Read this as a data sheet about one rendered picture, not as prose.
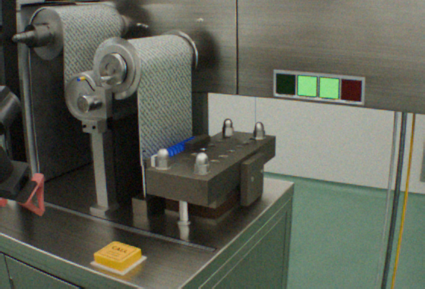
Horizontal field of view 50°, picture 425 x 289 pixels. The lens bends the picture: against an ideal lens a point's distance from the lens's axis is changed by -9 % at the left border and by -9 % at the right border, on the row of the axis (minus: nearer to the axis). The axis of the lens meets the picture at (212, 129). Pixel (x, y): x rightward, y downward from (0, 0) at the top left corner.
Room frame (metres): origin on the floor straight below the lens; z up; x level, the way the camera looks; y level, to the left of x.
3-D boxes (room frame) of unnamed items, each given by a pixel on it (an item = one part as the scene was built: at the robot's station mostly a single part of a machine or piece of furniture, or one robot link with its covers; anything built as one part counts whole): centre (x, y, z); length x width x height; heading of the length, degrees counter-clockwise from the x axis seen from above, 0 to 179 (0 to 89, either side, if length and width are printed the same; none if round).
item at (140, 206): (1.22, 0.11, 0.92); 0.28 x 0.04 x 0.04; 152
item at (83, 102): (1.09, 0.29, 1.18); 0.04 x 0.02 x 0.04; 62
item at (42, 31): (1.24, 0.45, 1.34); 0.06 x 0.06 x 0.06; 62
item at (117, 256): (0.86, 0.19, 0.91); 0.07 x 0.07 x 0.02; 62
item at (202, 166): (1.04, 0.02, 1.05); 0.04 x 0.04 x 0.04
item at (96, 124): (1.12, 0.27, 1.05); 0.06 x 0.05 x 0.31; 152
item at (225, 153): (1.20, -0.01, 1.00); 0.40 x 0.16 x 0.06; 152
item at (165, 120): (1.22, 0.11, 1.11); 0.23 x 0.01 x 0.18; 152
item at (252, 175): (1.17, -0.10, 0.97); 0.10 x 0.03 x 0.11; 152
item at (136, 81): (1.14, 0.22, 1.25); 0.15 x 0.01 x 0.15; 62
